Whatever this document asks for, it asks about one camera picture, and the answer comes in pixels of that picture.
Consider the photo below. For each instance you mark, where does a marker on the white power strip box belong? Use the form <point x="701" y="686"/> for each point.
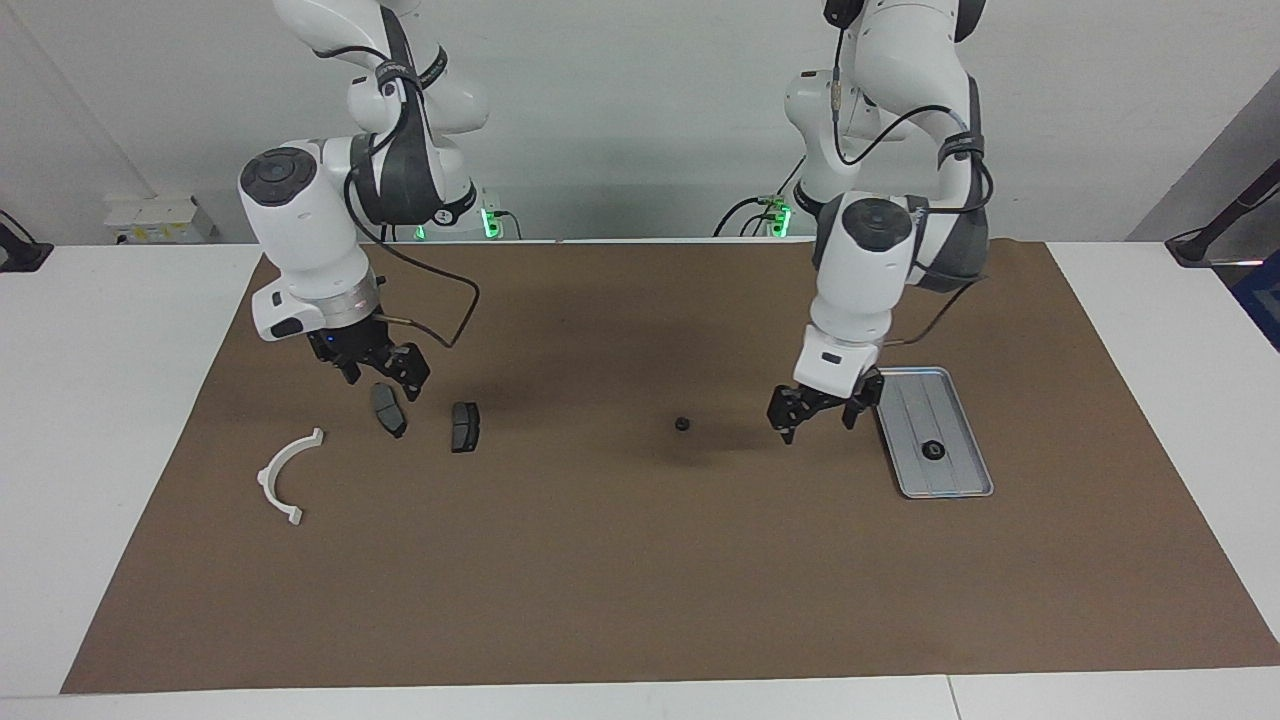
<point x="150" y="225"/>

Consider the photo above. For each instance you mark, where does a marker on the large black bearing gear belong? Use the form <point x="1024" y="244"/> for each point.
<point x="933" y="449"/>

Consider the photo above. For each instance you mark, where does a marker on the silver metal tray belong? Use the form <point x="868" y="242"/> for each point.
<point x="955" y="475"/>

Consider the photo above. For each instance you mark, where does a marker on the short grey brake pad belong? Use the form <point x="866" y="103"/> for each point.
<point x="466" y="428"/>

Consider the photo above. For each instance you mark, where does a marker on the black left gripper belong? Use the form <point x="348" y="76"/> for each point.
<point x="830" y="402"/>

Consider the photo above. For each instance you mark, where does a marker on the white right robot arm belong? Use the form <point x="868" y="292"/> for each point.
<point x="300" y="230"/>

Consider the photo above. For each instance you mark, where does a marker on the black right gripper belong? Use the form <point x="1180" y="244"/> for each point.
<point x="350" y="345"/>

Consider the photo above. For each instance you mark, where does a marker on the brown table mat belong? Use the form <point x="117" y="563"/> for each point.
<point x="640" y="560"/>

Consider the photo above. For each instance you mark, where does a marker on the white semicircular bracket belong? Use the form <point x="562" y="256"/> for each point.
<point x="268" y="480"/>

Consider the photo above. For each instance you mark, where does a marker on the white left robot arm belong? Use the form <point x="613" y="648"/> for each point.
<point x="860" y="270"/>

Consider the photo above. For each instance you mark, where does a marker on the black stand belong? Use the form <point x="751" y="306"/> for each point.
<point x="1195" y="250"/>

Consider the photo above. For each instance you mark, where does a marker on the blue crate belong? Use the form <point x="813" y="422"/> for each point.
<point x="1262" y="300"/>

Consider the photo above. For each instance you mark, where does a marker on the long grey brake pad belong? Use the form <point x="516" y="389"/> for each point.
<point x="388" y="415"/>

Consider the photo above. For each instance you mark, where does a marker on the black clamp mount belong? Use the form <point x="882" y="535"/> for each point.
<point x="25" y="255"/>

